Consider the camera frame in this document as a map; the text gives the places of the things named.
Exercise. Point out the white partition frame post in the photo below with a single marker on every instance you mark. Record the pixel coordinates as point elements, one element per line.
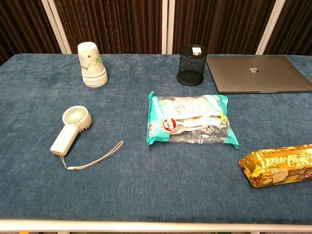
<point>269,26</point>
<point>168,26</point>
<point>57,26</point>

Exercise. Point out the grey closed laptop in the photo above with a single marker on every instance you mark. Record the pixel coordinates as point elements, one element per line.
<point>256,73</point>

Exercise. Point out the white handheld fan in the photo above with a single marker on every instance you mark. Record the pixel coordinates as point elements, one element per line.
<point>72,126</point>

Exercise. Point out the white table frame edge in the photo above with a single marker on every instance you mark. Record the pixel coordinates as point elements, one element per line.
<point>146,225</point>

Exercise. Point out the gold foil biscuit package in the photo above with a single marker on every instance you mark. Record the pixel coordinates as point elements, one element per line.
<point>278,165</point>

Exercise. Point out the blue fabric table cover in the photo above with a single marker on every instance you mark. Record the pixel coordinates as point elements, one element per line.
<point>136,175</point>

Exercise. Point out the dark brown curtain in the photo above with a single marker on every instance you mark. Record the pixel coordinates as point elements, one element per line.
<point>117,24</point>

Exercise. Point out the black mesh pen holder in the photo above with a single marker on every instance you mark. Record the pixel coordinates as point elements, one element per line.
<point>192,65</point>

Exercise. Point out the teal plastic snack bag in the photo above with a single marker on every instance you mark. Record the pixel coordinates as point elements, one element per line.
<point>190,119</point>

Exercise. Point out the stack of floral paper cups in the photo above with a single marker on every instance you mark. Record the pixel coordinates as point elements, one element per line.
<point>90,64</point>

